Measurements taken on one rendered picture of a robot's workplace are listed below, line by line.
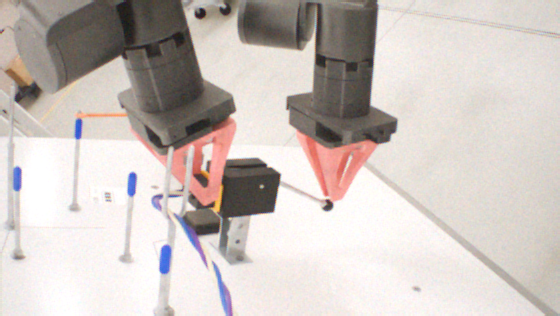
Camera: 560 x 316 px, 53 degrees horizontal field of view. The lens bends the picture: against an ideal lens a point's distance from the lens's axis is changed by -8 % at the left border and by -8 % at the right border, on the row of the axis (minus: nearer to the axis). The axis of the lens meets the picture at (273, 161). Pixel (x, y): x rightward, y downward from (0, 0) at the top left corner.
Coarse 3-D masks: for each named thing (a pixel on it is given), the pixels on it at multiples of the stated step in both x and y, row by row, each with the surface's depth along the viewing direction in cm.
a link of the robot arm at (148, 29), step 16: (128, 0) 41; (144, 0) 41; (160, 0) 42; (176, 0) 43; (128, 16) 42; (144, 16) 42; (160, 16) 42; (176, 16) 43; (128, 32) 42; (144, 32) 42; (160, 32) 43; (176, 32) 43
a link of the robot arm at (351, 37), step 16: (304, 0) 53; (320, 0) 52; (336, 0) 52; (352, 0) 52; (368, 0) 53; (304, 16) 53; (320, 16) 53; (336, 16) 52; (352, 16) 51; (368, 16) 52; (304, 32) 54; (320, 32) 53; (336, 32) 52; (352, 32) 52; (368, 32) 52; (320, 48) 54; (336, 48) 53; (352, 48) 52; (368, 48) 53; (352, 64) 54
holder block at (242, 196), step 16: (208, 160) 55; (240, 160) 56; (256, 160) 57; (224, 176) 52; (240, 176) 53; (256, 176) 53; (272, 176) 54; (224, 192) 53; (240, 192) 53; (256, 192) 54; (272, 192) 55; (224, 208) 53; (240, 208) 54; (256, 208) 55; (272, 208) 56
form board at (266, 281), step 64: (0, 192) 60; (64, 192) 64; (320, 192) 77; (384, 192) 81; (0, 256) 49; (64, 256) 51; (192, 256) 56; (256, 256) 58; (320, 256) 60; (384, 256) 63; (448, 256) 65
